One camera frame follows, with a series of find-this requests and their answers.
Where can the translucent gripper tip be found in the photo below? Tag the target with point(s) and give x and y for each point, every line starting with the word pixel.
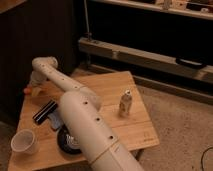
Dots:
pixel 35 91

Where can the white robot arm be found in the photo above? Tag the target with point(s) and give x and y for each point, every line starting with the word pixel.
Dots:
pixel 78 108

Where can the white plastic cup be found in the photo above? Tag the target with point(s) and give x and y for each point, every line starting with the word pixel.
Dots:
pixel 24 142

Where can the black round bowl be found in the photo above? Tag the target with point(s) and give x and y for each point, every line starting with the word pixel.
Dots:
pixel 65 142

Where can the small white bottle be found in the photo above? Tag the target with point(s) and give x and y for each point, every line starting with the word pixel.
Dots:
pixel 125 103

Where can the long wooden shelf beam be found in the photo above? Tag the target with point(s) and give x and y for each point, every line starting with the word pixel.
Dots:
pixel 144 59

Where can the black handle on beam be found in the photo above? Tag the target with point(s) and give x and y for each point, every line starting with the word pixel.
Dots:
pixel 192 65

